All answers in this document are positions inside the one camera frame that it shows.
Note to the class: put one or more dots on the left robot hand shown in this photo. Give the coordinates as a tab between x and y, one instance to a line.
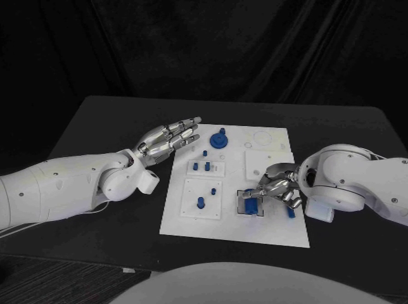
162	140

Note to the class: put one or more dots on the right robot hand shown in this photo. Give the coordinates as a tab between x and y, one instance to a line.
279	185

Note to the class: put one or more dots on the blue block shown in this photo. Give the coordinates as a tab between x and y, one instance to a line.
251	205

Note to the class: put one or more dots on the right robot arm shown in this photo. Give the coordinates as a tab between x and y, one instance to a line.
354	175

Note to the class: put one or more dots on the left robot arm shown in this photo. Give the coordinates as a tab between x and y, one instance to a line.
62	180

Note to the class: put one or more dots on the white task board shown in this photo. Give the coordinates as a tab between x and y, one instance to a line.
204	223

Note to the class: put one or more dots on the long blue cylinder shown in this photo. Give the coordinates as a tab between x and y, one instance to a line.
290	212

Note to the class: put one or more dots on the blue plug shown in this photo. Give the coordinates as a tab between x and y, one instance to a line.
195	166
208	166

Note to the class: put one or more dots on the blue gear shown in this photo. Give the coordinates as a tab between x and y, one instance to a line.
220	140

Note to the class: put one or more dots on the large blue peg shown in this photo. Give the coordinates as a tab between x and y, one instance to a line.
201	202

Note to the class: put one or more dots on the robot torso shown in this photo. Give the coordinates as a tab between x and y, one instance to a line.
248	285

